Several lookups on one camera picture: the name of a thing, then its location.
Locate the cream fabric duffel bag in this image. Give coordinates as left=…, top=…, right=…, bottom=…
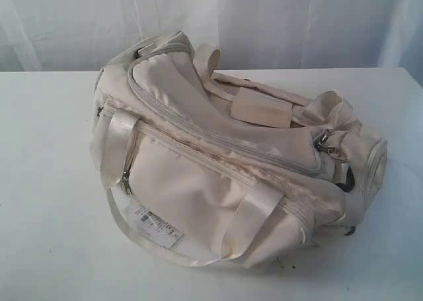
left=90, top=32, right=387, bottom=267

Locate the white paper label tag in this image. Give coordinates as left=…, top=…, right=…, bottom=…
left=125, top=203, right=183, bottom=249

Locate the white backdrop curtain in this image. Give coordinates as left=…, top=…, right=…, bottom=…
left=1, top=0, right=422, bottom=73

